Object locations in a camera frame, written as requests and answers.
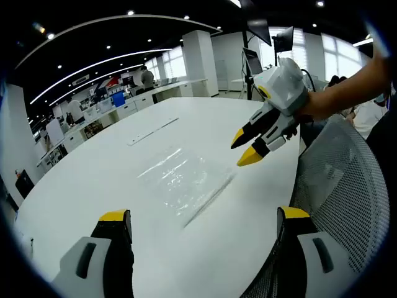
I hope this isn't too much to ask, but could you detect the black chair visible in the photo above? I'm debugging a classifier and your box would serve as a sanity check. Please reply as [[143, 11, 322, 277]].
[[14, 168, 35, 200]]

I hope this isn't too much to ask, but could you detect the blue box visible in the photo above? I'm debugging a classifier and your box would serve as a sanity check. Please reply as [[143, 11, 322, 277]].
[[111, 91, 127, 107]]

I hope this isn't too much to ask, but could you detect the open laptop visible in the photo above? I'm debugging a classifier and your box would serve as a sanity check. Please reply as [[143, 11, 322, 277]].
[[242, 47, 264, 76]]

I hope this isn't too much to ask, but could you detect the grey mesh office chair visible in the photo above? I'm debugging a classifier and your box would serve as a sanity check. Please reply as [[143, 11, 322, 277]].
[[241, 114, 390, 298]]

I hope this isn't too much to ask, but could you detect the small black monitor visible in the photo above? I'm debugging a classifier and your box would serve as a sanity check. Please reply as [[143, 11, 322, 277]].
[[272, 25, 295, 53]]

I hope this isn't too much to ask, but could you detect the long white counter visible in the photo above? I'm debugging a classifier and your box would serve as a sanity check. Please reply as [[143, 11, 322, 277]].
[[35, 77, 209, 168]]

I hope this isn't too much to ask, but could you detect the black monitor stand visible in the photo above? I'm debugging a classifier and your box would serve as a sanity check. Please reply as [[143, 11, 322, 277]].
[[240, 29, 254, 101]]

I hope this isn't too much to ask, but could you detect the clear plastic resealable bag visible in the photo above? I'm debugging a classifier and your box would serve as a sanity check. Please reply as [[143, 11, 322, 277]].
[[136, 148, 237, 229]]

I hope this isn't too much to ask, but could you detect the person's right hand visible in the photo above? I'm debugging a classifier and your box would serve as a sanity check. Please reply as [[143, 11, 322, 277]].
[[284, 92, 327, 140]]

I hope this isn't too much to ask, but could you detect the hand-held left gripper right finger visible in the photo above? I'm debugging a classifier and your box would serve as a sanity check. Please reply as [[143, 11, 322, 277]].
[[274, 205, 362, 298]]

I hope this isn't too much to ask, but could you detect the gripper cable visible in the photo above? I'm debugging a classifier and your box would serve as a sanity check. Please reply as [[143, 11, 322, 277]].
[[300, 68, 318, 93]]

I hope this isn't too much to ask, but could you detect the large black monitor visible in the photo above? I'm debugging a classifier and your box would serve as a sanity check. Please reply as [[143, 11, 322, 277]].
[[246, 17, 272, 47]]

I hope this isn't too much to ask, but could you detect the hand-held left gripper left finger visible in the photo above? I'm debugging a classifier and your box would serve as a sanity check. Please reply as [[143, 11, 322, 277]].
[[51, 209, 135, 298]]

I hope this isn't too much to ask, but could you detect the white rounded panel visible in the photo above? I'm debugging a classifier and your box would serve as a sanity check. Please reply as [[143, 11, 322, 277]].
[[45, 118, 66, 147]]

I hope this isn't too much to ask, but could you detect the flat white plastic strip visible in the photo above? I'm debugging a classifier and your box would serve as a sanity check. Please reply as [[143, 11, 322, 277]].
[[127, 117, 180, 147]]

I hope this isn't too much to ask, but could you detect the person's dark clothing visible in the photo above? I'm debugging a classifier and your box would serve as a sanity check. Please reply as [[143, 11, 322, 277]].
[[365, 93, 397, 195]]

